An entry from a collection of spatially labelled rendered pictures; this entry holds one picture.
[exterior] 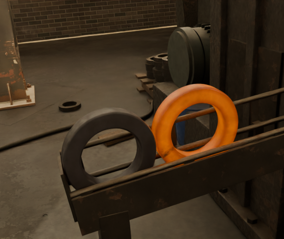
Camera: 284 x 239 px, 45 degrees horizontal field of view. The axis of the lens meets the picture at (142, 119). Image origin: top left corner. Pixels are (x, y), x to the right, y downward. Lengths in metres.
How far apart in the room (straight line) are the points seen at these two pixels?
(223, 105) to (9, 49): 2.58
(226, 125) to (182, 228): 0.83
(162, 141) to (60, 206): 1.08
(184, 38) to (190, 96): 1.34
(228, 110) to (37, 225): 1.12
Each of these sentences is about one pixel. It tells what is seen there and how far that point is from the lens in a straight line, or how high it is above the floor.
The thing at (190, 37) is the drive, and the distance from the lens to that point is 1.98.
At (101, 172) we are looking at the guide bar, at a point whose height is 0.60.
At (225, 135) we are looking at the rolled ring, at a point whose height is 0.65.
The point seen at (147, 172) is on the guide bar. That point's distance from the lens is 0.67.
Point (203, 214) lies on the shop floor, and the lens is 1.56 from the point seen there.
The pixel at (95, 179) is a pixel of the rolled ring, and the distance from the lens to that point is 0.69.
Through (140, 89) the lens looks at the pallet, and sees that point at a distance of 3.13.
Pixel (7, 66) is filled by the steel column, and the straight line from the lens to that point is 3.16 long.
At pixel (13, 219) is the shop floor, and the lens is 1.70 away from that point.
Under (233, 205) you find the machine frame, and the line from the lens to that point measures 1.51.
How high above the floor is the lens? 0.97
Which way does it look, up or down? 23 degrees down
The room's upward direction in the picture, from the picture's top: 4 degrees counter-clockwise
